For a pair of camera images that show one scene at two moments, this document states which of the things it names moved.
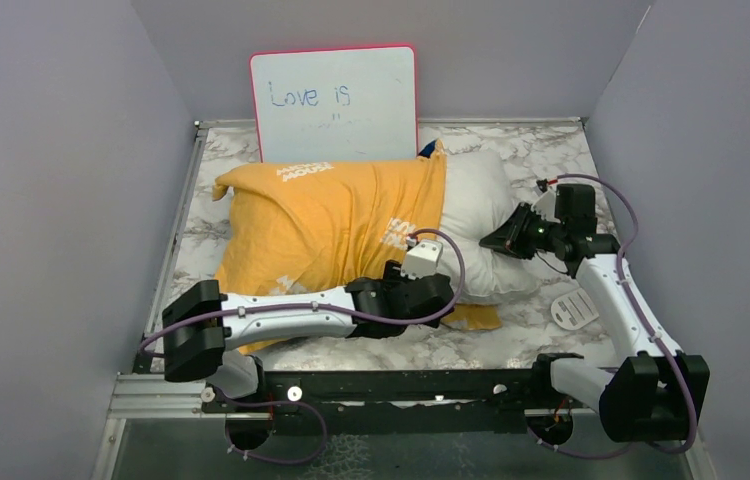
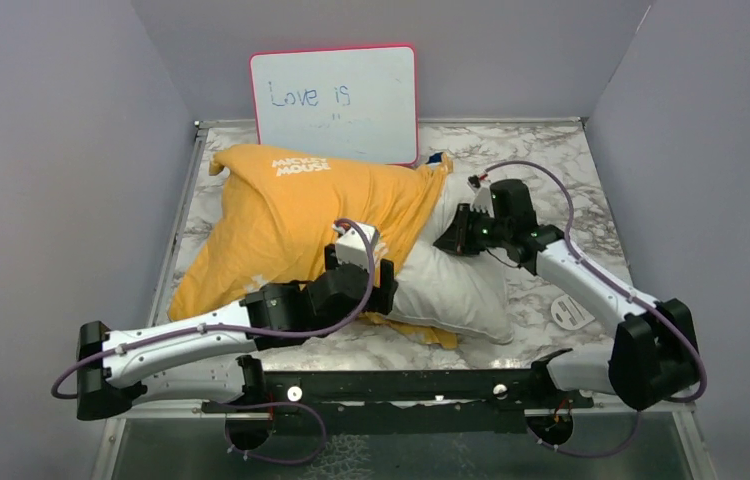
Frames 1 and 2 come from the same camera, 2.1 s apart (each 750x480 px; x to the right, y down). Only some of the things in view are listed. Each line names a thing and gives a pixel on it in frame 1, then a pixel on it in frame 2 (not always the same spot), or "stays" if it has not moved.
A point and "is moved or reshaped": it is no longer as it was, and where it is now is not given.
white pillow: x=479 y=194 is moved or reshaped
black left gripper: x=392 y=275 -> x=380 y=301
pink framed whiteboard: x=336 y=104 stays
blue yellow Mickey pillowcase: x=298 y=223 is moved or reshaped
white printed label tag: x=573 y=310 stays
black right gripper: x=507 y=238 -> x=456 y=239
